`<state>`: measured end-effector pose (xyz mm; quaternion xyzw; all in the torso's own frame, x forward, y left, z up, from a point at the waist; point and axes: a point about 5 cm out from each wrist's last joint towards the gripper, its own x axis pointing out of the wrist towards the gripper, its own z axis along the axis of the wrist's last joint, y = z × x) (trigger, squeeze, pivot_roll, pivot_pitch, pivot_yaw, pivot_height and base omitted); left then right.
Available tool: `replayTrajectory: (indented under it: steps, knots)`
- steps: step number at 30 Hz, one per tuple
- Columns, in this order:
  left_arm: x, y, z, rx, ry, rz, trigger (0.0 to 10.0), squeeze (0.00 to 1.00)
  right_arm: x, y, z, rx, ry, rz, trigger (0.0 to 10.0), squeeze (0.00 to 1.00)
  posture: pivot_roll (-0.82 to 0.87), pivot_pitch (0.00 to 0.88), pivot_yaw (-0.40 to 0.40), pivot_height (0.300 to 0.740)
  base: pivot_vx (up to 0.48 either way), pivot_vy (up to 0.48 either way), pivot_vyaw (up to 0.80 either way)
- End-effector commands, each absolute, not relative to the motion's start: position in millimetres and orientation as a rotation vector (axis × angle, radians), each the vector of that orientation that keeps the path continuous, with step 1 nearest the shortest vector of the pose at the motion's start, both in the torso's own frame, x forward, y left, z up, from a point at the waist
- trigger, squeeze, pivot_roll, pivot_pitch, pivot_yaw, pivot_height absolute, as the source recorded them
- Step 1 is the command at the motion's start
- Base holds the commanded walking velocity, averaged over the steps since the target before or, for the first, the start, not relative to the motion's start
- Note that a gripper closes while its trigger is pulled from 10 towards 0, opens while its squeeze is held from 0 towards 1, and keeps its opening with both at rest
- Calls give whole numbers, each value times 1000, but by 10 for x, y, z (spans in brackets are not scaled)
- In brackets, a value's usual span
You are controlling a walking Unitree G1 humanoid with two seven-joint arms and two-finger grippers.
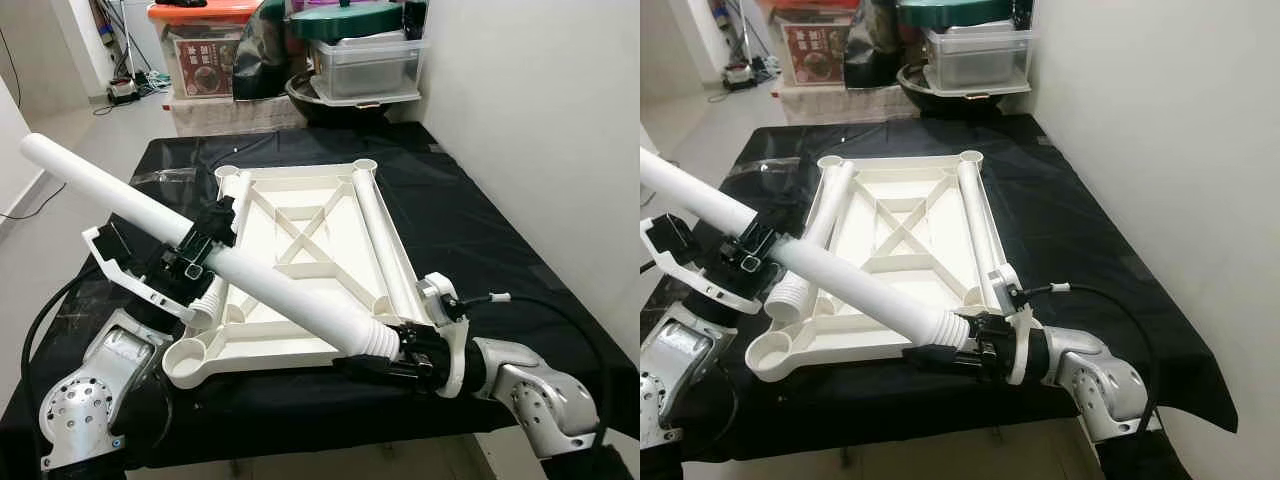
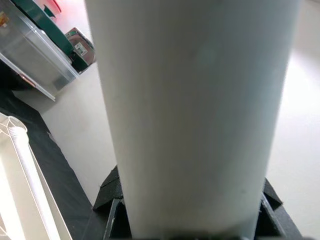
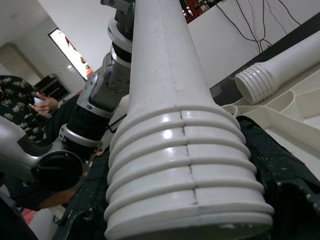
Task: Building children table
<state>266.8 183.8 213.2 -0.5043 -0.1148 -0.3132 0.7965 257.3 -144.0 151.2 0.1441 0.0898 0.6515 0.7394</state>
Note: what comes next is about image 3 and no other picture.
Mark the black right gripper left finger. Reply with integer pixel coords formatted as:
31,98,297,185
53,147,111,240

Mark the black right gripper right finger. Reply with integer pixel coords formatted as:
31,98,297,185
236,116,320,240

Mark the white plastic table leg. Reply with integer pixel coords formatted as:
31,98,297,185
103,0,275,240
234,31,320,105

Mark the person's bare hand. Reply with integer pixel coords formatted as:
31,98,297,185
29,91,61,117

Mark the bright window with red decor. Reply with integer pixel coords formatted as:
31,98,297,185
48,26,91,81

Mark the white plastic table top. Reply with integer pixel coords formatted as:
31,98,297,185
221,66,320,177

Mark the dark low cabinet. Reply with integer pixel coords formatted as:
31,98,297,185
33,73,72,101

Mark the person in floral shirt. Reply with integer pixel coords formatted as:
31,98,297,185
0,74,83,146

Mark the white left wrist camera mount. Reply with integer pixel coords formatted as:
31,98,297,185
106,17,134,54

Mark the thin black wall cable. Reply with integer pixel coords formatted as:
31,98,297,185
214,1,263,55
259,0,273,50
281,0,302,27

